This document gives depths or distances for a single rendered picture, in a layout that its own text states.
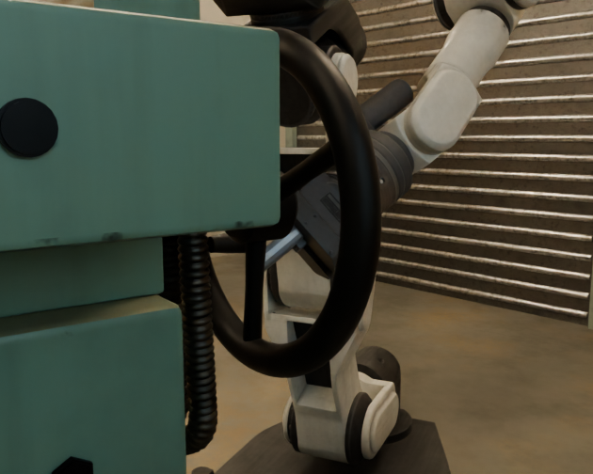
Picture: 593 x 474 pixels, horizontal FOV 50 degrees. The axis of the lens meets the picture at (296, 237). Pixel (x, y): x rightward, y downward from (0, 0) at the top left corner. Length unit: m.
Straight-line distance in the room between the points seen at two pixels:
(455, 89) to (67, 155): 0.64
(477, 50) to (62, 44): 0.72
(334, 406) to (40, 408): 1.04
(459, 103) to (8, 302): 0.60
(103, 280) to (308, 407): 1.03
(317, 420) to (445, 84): 0.76
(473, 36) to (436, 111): 0.15
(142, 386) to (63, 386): 0.03
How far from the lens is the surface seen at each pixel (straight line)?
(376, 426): 1.32
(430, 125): 0.73
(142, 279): 0.28
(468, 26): 0.87
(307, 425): 1.32
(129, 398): 0.27
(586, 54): 3.20
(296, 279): 1.14
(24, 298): 0.27
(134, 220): 0.18
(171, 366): 0.27
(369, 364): 1.50
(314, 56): 0.46
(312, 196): 0.67
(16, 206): 0.17
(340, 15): 1.10
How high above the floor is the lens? 0.87
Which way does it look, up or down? 9 degrees down
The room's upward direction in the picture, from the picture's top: straight up
